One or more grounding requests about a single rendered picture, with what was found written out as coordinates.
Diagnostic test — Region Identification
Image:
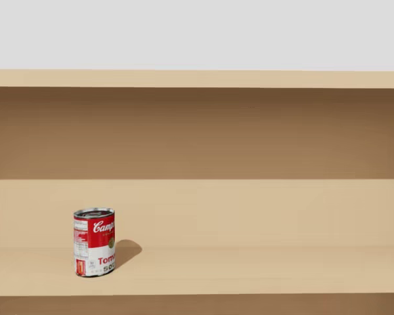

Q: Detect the pale wooden shelf unit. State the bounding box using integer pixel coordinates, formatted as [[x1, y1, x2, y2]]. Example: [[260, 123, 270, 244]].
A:
[[0, 68, 394, 315]]

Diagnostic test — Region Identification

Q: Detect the red and white can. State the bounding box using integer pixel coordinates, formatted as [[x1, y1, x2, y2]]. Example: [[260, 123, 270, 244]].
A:
[[73, 207, 117, 278]]

